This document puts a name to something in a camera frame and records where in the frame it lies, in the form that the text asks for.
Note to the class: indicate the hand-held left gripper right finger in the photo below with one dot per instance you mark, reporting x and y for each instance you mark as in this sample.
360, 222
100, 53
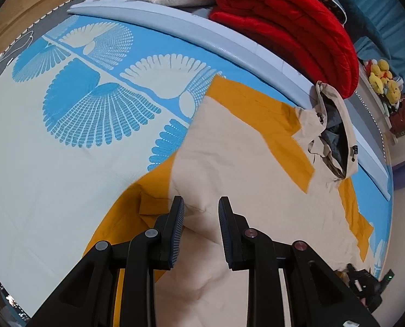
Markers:
224, 235

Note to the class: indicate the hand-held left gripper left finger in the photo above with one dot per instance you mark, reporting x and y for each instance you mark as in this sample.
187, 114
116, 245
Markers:
177, 232

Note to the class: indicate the beige and orange jacket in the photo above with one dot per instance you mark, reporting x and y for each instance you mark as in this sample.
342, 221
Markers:
240, 143

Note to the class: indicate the purple box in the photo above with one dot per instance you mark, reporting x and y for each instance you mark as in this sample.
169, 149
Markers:
404, 175

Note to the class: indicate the blue and white printed bedsheet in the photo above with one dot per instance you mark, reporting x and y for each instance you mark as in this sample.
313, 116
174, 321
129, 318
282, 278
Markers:
35, 177

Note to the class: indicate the pile of yellow plush toys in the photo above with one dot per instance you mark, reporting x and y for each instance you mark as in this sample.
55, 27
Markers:
382, 78

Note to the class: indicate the red folded quilt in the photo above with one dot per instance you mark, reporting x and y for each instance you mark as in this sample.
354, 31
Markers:
291, 24

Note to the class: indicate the teal curtain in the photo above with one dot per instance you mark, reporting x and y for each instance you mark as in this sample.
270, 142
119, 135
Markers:
386, 13

